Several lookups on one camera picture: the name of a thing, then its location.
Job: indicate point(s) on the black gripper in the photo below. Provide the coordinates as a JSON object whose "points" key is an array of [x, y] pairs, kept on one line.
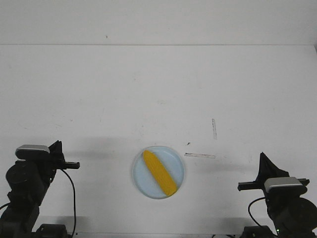
{"points": [[267, 170], [57, 160]]}

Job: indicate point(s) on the light blue round plate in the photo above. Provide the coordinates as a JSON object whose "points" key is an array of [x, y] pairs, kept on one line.
{"points": [[143, 179]]}

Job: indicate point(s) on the yellow corn cob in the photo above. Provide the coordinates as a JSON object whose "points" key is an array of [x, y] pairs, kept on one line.
{"points": [[160, 173]]}

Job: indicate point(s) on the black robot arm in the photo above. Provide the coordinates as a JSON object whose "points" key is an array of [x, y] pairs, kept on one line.
{"points": [[292, 215], [29, 179]]}

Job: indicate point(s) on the vertical clear tape strip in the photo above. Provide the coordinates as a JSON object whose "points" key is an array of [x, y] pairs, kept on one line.
{"points": [[214, 131]]}

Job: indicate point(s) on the horizontal clear tape strip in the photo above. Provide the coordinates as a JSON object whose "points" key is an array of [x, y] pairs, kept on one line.
{"points": [[197, 155]]}

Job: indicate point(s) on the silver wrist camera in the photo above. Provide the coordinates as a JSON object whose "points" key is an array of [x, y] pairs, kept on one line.
{"points": [[284, 184], [32, 152]]}

